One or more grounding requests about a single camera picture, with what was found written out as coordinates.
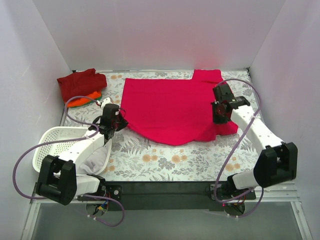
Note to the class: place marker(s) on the pink t shirt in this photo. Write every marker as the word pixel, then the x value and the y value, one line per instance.
pixel 174 111

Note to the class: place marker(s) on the white garment in basket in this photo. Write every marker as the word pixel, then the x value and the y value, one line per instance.
pixel 96 162

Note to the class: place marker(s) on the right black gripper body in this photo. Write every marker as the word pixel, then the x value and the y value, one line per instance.
pixel 218 115

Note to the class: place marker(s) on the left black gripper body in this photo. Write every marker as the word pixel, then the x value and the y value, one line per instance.
pixel 119 124

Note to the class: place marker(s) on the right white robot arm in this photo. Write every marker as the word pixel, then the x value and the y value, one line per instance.
pixel 277 160

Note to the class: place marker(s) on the floral tablecloth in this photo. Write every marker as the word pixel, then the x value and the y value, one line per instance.
pixel 135 158

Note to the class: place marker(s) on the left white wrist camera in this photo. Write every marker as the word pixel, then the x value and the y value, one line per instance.
pixel 106 101

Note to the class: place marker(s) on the dark red folded shirt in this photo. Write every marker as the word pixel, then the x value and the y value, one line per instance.
pixel 81 83

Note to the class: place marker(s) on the orange folded shirt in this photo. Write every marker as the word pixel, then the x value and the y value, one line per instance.
pixel 82 101

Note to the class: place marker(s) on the aluminium frame rail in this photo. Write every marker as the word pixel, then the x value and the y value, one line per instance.
pixel 274 213

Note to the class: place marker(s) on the white plastic laundry basket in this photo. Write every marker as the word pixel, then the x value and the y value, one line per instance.
pixel 69 143

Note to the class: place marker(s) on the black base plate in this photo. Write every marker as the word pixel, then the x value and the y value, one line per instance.
pixel 163 195

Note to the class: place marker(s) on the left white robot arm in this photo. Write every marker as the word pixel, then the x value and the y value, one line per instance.
pixel 57 179

